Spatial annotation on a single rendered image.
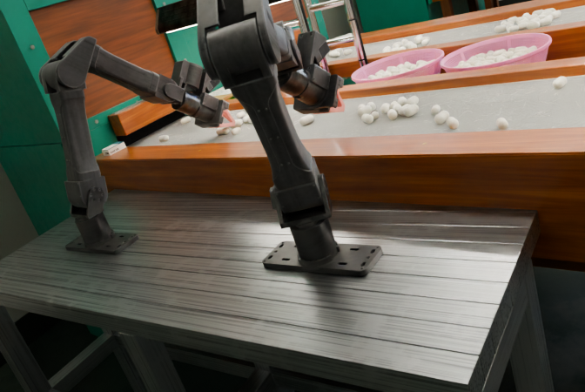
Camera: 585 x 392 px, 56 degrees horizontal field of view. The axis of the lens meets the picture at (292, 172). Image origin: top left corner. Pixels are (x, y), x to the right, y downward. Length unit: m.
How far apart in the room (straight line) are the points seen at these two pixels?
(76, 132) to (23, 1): 0.58
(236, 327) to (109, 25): 1.25
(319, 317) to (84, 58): 0.77
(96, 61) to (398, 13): 3.12
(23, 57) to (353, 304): 1.23
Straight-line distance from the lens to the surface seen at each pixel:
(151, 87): 1.37
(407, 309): 0.75
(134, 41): 1.91
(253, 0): 0.73
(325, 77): 1.07
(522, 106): 1.15
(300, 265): 0.89
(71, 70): 1.26
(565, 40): 1.60
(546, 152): 0.87
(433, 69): 1.56
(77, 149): 1.27
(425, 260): 0.84
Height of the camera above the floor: 1.12
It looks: 20 degrees down
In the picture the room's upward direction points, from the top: 18 degrees counter-clockwise
